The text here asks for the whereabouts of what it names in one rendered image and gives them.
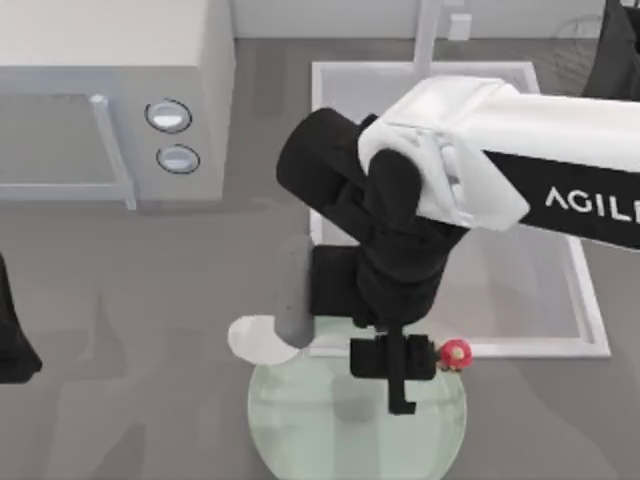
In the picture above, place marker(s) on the small red spotted toy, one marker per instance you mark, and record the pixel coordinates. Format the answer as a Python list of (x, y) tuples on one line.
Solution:
[(456, 354)]

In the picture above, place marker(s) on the pale green round plate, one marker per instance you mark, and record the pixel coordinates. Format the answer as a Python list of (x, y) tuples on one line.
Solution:
[(325, 430)]

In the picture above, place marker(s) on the white sink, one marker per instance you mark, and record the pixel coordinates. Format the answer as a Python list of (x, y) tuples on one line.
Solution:
[(560, 300)]

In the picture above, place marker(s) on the small round microwave knob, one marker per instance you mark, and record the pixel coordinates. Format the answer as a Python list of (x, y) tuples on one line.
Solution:
[(178, 159)]

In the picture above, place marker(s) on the pale microwave oven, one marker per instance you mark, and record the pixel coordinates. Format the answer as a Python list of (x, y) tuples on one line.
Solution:
[(215, 125)]

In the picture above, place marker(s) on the large round microwave knob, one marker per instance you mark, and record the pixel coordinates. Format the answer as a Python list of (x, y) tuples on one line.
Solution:
[(168, 115)]

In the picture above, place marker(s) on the tall white tap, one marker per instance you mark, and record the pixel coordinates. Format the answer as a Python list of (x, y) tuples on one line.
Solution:
[(424, 40)]

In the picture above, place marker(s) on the small white block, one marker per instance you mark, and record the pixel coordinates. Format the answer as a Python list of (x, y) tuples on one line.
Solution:
[(460, 27)]

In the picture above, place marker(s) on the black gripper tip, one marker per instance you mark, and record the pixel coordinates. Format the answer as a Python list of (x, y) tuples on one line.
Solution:
[(15, 330)]

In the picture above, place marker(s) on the microwave glass door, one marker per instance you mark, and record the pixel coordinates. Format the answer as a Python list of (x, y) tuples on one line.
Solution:
[(50, 145)]

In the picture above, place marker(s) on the black angular object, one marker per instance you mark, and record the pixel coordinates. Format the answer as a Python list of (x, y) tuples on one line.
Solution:
[(617, 50)]

